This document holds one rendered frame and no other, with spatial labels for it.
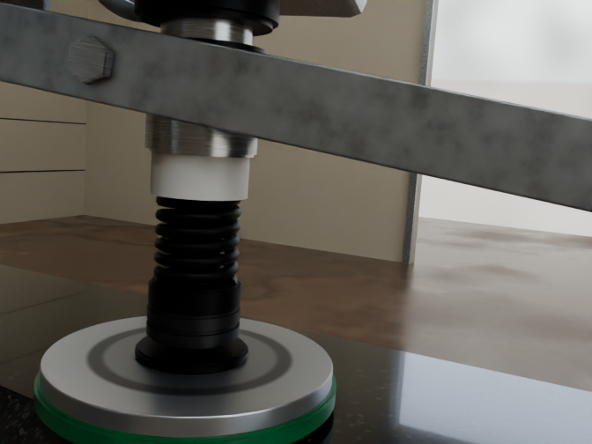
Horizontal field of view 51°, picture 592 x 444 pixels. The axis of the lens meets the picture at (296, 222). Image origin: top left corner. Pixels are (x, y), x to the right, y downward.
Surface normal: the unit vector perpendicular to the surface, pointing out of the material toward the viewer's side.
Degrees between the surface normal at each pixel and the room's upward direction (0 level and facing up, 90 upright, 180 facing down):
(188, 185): 90
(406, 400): 0
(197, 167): 90
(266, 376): 0
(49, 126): 90
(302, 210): 90
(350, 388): 0
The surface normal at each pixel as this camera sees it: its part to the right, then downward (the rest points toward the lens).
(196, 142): 0.09, 0.14
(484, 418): 0.07, -0.99
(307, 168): -0.43, 0.09
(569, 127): -0.20, 0.12
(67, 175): 0.90, 0.12
